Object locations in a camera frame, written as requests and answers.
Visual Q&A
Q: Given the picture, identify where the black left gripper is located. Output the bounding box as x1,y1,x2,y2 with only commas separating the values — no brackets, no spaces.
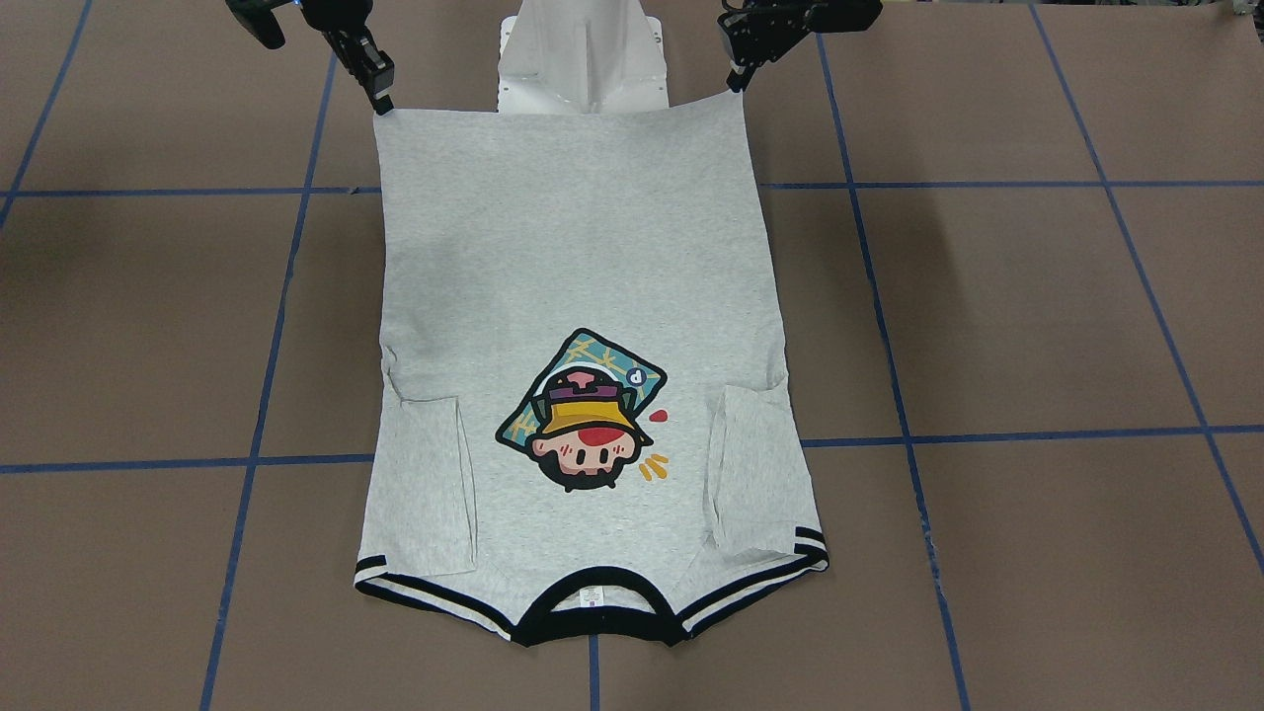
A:
718,1,884,94

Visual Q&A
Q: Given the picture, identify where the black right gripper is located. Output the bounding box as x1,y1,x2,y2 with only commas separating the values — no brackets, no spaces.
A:
225,1,396,116

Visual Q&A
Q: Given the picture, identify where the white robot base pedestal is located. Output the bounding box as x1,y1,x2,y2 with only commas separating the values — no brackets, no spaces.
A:
497,1,670,116

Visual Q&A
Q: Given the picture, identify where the grey cartoon print t-shirt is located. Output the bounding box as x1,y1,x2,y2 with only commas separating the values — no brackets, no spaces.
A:
354,94,830,645

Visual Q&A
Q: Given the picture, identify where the blue tape line lengthwise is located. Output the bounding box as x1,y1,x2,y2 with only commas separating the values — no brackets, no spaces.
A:
198,54,336,710
817,35,975,711

